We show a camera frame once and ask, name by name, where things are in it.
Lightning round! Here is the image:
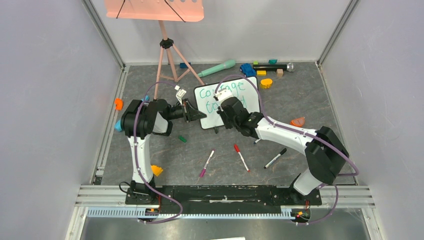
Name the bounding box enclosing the black microphone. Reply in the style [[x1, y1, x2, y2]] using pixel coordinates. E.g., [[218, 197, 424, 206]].
[[252, 62, 294, 72]]

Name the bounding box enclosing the orange block left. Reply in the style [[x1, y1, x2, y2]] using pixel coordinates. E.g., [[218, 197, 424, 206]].
[[114, 98, 124, 111]]

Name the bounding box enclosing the white whiteboard black frame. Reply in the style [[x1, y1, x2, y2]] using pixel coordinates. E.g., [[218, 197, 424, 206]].
[[193, 76, 260, 130]]

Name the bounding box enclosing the black cap marker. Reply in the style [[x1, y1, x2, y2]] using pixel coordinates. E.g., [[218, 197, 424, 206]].
[[263, 148, 287, 169]]

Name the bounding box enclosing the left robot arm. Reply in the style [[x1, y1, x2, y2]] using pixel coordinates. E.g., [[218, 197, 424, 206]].
[[120, 98, 207, 205]]

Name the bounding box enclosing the red cap marker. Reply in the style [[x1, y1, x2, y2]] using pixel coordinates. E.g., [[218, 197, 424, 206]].
[[233, 144, 250, 173]]

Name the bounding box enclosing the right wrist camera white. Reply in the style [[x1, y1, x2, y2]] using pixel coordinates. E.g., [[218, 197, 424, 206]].
[[214, 88, 234, 104]]

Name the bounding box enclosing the tan wooden cube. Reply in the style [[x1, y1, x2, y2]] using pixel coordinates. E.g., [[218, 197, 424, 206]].
[[276, 68, 284, 78]]

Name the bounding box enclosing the teal bottle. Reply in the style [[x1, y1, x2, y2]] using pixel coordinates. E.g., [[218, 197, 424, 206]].
[[197, 59, 236, 78]]

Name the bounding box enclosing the yellow rectangular block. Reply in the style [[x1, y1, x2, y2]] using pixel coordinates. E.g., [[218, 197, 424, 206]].
[[256, 70, 267, 76]]

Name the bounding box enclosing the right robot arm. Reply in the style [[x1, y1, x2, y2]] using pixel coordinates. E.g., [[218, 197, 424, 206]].
[[215, 96, 349, 204]]

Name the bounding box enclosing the pink music stand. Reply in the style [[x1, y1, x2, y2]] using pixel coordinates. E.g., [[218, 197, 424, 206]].
[[104, 0, 205, 86]]

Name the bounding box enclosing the green marker cap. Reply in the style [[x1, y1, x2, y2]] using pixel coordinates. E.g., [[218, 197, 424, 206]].
[[178, 136, 187, 143]]

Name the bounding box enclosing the blue toy piece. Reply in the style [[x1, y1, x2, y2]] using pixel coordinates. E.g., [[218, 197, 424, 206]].
[[239, 63, 257, 78]]

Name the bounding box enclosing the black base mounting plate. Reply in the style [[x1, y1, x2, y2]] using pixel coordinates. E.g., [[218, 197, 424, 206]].
[[125, 185, 322, 215]]

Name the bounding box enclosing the purple cap marker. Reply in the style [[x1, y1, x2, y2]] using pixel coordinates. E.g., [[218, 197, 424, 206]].
[[199, 149, 215, 178]]

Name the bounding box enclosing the orange stepped wedge block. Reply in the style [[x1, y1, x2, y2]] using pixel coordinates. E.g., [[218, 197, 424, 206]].
[[151, 165, 164, 177]]

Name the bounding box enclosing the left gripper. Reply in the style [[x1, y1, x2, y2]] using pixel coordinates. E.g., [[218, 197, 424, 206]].
[[166, 98, 207, 123]]

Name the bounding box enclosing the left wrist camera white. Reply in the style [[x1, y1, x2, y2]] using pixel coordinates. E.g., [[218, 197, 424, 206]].
[[174, 85, 187, 105]]

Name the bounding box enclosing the yellow round block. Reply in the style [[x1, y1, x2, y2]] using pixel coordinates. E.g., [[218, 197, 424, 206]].
[[259, 78, 274, 89]]

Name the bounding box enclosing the teal small block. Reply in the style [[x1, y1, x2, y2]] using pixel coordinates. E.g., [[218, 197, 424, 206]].
[[268, 59, 278, 65]]

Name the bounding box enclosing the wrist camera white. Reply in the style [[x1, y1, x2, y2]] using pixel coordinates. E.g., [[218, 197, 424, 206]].
[[214, 88, 234, 104], [174, 85, 187, 105]]

